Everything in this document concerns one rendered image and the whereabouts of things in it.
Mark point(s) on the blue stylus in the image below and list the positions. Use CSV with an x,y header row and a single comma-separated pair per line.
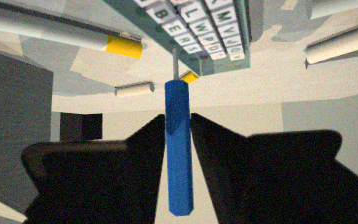
x,y
178,144

